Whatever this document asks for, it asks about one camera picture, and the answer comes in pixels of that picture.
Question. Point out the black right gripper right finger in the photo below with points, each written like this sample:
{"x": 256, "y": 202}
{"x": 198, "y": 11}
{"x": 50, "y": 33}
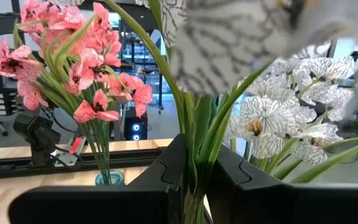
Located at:
{"x": 291, "y": 205}

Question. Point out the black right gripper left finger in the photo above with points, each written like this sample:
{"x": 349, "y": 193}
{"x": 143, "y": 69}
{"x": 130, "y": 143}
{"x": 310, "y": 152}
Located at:
{"x": 104, "y": 205}

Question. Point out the white artificial flower bunch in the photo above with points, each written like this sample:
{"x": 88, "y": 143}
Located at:
{"x": 266, "y": 118}
{"x": 194, "y": 130}

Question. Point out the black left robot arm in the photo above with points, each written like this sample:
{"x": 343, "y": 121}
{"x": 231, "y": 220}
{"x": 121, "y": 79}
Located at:
{"x": 39, "y": 130}

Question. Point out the teal glass vase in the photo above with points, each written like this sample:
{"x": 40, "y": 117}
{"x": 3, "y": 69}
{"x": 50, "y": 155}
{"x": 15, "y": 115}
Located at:
{"x": 117, "y": 180}

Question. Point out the black computer tower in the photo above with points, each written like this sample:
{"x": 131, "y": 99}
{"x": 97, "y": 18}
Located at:
{"x": 129, "y": 118}

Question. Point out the silver bracket red label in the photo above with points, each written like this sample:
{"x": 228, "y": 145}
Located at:
{"x": 65, "y": 158}

